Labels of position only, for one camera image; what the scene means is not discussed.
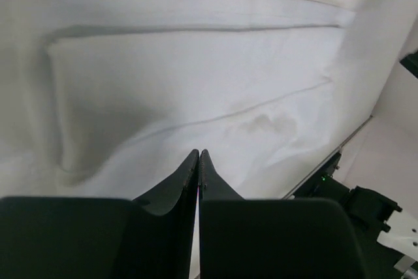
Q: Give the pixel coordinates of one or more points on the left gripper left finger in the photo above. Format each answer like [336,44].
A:
[66,237]

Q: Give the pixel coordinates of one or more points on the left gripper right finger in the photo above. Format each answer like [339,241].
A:
[266,238]

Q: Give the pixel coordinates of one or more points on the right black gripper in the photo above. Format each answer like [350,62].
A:
[410,63]

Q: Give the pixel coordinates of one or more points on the white skirt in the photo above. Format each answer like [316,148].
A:
[106,98]

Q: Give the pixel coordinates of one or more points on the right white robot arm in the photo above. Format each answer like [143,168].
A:
[384,178]

